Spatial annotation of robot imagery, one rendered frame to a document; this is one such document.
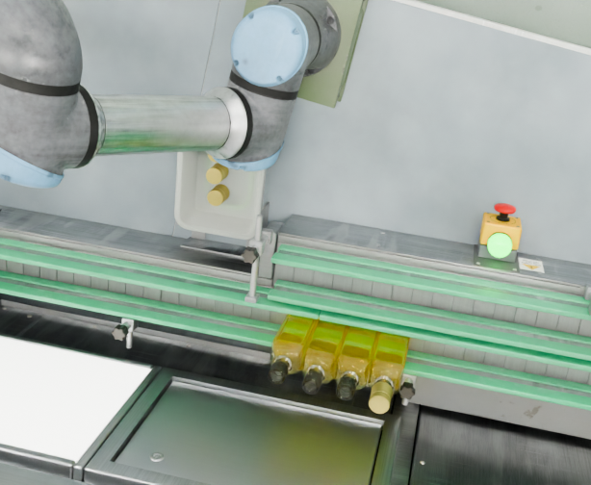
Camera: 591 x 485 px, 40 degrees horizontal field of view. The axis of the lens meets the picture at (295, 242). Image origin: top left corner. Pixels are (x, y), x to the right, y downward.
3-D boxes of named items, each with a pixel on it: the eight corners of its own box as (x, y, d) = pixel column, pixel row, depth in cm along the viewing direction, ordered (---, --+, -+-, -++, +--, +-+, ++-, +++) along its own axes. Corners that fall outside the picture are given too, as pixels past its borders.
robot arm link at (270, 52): (329, 15, 133) (311, 22, 121) (305, 92, 138) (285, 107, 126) (263, -9, 134) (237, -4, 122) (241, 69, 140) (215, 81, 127)
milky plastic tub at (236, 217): (188, 215, 170) (172, 227, 162) (193, 110, 162) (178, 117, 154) (267, 228, 167) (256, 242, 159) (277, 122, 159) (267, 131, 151)
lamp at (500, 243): (484, 252, 151) (484, 257, 148) (489, 229, 150) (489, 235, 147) (509, 256, 151) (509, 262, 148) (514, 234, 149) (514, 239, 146)
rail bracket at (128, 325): (135, 328, 167) (107, 358, 155) (136, 298, 165) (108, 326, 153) (153, 332, 167) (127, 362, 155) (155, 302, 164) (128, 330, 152)
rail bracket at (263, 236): (254, 284, 157) (236, 310, 146) (261, 203, 151) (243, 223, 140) (269, 287, 157) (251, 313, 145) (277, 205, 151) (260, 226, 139)
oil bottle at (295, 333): (293, 322, 159) (266, 374, 139) (295, 296, 157) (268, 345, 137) (321, 327, 158) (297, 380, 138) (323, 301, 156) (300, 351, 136)
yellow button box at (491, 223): (477, 243, 159) (476, 257, 152) (484, 208, 156) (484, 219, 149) (513, 250, 158) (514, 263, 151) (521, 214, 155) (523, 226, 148)
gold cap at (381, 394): (367, 393, 133) (363, 406, 129) (378, 377, 132) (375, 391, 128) (385, 404, 133) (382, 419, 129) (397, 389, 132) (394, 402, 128)
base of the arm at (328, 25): (276, -25, 143) (261, -23, 134) (354, 10, 141) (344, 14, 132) (247, 55, 149) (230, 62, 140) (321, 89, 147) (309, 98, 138)
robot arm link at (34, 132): (315, 92, 134) (14, 86, 93) (289, 174, 140) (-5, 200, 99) (266, 66, 140) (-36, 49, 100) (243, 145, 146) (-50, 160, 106)
